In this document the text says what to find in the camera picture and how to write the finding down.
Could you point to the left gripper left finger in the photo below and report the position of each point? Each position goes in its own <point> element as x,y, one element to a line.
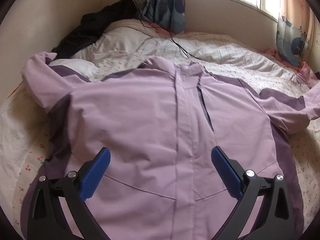
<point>58,209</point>

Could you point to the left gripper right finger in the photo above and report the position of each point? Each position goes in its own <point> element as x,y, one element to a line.
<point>263,209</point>

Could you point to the lilac purple jacket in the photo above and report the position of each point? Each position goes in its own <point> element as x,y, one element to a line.
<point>161,121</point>

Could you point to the black clothing pile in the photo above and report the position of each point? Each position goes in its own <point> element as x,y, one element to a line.
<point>92,27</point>

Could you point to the cherry print bed quilt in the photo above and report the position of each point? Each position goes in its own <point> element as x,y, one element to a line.
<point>123,46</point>

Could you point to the pink ruffled cloth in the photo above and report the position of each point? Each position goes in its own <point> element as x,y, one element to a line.
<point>305,75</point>

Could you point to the white pillow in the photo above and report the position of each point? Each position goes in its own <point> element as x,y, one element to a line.
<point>83,69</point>

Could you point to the blue cartoon curtain right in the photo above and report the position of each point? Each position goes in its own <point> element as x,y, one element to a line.
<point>292,29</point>

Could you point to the blue cartoon curtain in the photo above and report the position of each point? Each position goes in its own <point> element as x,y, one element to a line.
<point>169,14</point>
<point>292,29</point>

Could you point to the blue cartoon curtain left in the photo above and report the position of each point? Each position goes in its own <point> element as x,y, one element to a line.
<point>169,14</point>

